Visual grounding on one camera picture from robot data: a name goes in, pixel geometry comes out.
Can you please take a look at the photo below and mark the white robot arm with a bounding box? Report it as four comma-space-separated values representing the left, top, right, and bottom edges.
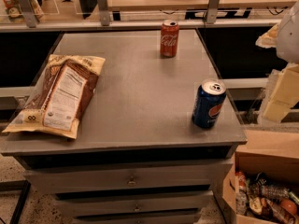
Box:
255, 1, 299, 122

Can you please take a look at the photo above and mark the red coca-cola can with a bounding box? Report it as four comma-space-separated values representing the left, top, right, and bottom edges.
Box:
160, 20, 179, 57

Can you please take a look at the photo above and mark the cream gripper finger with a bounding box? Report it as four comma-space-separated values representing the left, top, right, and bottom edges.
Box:
255, 24, 278, 49
263, 63, 299, 122

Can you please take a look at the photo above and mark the metal glass-panel rail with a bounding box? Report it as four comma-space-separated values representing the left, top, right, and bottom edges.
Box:
0, 0, 297, 33

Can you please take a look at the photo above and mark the cardboard box of snacks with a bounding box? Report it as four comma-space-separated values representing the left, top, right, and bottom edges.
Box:
223, 130, 299, 224

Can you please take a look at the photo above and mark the snack bag behind glass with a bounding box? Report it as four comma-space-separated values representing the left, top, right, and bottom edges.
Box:
0, 0, 44, 22

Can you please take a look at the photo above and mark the blue pepsi can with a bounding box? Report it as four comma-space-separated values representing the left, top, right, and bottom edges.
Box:
192, 79, 226, 129

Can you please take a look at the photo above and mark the brown chip bag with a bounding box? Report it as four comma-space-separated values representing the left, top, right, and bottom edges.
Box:
4, 54, 106, 139

